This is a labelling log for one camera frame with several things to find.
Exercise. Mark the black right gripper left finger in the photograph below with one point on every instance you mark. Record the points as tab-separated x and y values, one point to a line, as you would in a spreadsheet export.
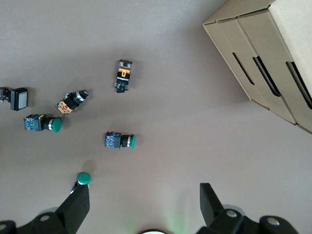
68	214

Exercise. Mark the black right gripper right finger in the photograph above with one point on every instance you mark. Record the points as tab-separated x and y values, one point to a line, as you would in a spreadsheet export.
219	221

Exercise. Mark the brown paper table cover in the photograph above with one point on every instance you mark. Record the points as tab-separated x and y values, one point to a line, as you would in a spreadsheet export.
158	122

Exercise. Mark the white square push button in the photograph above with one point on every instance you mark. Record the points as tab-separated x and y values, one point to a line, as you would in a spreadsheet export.
19	98

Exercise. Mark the brown cardboard box with slots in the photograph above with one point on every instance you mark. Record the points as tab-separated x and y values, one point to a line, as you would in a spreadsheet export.
268	48

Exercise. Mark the green push button switch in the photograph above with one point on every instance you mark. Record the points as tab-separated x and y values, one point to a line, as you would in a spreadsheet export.
84	178
114	140
36	123

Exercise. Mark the black selector switch orange block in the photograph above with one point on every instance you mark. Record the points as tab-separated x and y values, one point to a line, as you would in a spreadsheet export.
70	102
123	78

